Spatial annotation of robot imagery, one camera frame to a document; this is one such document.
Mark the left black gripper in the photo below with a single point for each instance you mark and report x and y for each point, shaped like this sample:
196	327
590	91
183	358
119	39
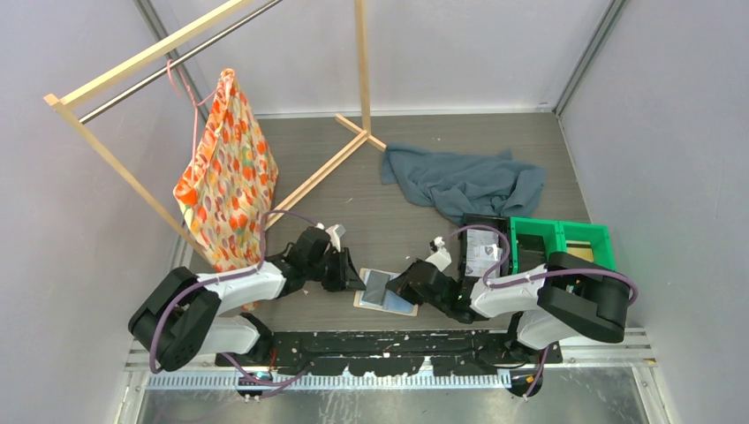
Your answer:
346	277

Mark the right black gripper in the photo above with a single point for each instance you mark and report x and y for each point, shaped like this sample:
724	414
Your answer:
401	285

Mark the black VIP credit card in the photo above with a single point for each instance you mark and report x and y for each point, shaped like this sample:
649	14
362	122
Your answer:
376	287

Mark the beige leather card holder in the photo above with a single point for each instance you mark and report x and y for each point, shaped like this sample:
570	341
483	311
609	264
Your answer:
392	304

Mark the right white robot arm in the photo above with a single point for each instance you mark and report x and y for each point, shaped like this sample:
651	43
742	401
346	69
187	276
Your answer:
563	297

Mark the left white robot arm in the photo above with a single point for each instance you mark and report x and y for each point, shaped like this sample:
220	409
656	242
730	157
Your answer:
188	314

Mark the black tray with cards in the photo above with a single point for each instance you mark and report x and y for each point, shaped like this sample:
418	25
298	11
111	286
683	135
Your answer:
480	248

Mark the green plastic bin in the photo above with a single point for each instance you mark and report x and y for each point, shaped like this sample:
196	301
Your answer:
533	240

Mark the blue grey cloth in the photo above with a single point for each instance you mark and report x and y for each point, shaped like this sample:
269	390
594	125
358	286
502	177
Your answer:
458	184

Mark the orange floral fabric bag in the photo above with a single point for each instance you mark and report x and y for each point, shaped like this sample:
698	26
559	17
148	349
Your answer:
230	181

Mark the metal hanging rod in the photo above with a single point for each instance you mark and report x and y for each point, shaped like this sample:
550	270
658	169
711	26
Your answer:
193	52

